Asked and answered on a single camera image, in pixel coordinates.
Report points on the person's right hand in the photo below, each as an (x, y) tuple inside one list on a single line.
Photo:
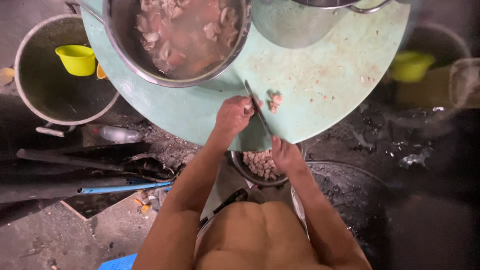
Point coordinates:
[(285, 154)]

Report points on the person's left hand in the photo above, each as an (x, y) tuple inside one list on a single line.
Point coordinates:
[(232, 114)]

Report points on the person's right fingers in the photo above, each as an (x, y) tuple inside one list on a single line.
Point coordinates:
[(277, 148)]

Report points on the person's left fingers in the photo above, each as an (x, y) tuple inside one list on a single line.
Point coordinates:
[(245, 107)]

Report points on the raw meat piece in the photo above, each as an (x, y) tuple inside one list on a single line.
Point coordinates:
[(250, 105)]

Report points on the steel kitchen knife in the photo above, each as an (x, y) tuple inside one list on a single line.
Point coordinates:
[(258, 109)]

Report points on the steel bowl of diced meat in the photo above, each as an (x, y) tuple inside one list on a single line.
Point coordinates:
[(260, 167)]

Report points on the cut meat chunks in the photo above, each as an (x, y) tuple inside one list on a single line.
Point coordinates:
[(275, 102)]

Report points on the round green cutting board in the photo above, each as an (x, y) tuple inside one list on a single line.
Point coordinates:
[(318, 86)]

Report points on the person's bare torso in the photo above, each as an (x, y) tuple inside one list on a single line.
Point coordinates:
[(255, 236)]

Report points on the steel bowl of raw meat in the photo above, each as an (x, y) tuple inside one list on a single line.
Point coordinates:
[(180, 41)]

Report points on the large steel pot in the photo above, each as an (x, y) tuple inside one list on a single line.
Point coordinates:
[(300, 22)]

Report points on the clear plastic bottle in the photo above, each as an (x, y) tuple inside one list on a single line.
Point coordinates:
[(118, 134)]

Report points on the blue pipe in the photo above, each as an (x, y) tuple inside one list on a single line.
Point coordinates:
[(123, 186)]

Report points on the orange plastic cup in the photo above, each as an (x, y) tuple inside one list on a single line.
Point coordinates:
[(100, 72)]

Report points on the yellow-green plastic scoop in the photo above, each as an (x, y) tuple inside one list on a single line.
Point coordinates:
[(410, 65)]

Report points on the dark round basin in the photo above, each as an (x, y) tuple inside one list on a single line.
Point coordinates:
[(431, 67)]

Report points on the yellow plastic cup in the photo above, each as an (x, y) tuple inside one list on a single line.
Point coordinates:
[(77, 59)]

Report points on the dark metal pipe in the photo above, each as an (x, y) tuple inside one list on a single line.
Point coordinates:
[(67, 159)]

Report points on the blue plastic stool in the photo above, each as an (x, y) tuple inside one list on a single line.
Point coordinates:
[(119, 262)]

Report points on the large aluminium basin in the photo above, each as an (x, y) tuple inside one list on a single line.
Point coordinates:
[(48, 90)]

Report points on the clear plastic container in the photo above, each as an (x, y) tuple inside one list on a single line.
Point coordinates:
[(465, 82)]

